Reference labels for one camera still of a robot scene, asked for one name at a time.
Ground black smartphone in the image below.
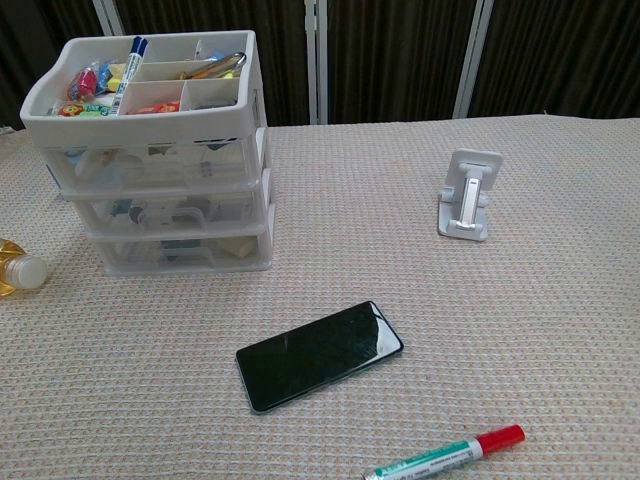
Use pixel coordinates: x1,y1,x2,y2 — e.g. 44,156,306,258
235,300,404,414

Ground red capped green marker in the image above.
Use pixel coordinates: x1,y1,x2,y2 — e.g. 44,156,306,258
362,424,527,480

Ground yellow tea bottle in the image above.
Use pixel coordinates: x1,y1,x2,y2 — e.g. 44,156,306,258
0,237,49,300

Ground beige woven tablecloth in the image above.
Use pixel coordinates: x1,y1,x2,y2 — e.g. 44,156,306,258
0,113,640,480

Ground yellow eraser block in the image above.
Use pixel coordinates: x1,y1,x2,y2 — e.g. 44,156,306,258
107,64,130,94

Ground clear plastic tray edge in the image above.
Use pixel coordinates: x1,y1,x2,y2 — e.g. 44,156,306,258
63,172,274,237
88,212,277,276

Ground lion print snack packet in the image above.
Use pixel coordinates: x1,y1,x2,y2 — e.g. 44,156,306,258
49,99,115,119

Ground blue capped whiteboard marker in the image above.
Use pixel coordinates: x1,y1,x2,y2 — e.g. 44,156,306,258
110,35,150,117

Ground clear plastic storage tray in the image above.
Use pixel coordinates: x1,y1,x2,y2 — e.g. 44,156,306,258
42,127,272,195

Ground white drawer organizer box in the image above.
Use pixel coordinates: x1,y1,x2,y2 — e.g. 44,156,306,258
19,29,277,277

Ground red candy packet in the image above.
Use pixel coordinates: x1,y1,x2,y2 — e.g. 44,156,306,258
66,69,100,102

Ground yellow item with metal carabiner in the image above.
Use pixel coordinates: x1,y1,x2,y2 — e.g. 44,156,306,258
179,51,248,81

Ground black folding screen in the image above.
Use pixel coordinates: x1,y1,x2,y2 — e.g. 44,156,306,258
0,0,640,131

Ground white folding phone stand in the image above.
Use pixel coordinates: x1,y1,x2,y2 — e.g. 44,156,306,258
437,148,504,243

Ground red orange snack packet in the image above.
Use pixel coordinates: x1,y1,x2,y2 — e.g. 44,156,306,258
134,99,181,116

